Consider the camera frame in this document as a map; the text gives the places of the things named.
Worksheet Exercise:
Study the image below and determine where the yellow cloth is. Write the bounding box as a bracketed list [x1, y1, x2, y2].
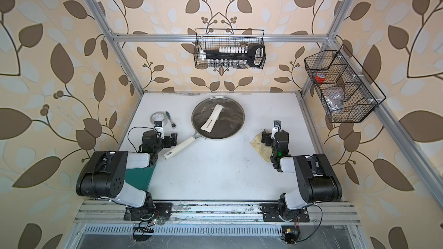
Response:
[250, 134, 272, 163]

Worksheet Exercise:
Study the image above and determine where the glass pot lid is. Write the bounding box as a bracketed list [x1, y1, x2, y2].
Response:
[192, 96, 245, 139]

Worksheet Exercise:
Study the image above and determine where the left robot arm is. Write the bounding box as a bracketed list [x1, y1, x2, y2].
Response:
[76, 129, 178, 221]

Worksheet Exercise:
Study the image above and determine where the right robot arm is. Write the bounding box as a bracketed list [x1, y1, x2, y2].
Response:
[261, 130, 343, 220]

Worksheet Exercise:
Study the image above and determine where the clear tape roll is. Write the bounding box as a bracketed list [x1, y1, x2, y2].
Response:
[150, 111, 168, 126]

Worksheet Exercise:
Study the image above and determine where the green plastic case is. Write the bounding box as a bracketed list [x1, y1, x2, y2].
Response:
[125, 166, 156, 191]

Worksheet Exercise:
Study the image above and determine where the brown frying pan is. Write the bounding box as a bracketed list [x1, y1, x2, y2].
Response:
[163, 132, 205, 160]

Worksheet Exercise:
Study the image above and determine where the clear plastic bag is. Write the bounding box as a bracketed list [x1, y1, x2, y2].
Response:
[323, 86, 345, 112]

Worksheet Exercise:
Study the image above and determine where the socket set holder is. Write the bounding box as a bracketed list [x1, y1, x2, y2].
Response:
[195, 44, 266, 68]

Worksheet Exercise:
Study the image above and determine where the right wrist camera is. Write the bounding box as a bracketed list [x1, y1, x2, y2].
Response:
[271, 121, 281, 138]

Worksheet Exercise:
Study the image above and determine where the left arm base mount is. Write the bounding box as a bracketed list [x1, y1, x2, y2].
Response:
[123, 202, 173, 222]

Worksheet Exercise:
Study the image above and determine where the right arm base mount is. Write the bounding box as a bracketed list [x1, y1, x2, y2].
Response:
[259, 203, 310, 223]

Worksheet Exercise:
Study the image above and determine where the back wire basket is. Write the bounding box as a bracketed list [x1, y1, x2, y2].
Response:
[193, 28, 266, 69]

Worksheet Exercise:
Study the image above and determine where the side wire basket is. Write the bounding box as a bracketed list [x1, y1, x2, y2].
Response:
[304, 45, 386, 123]

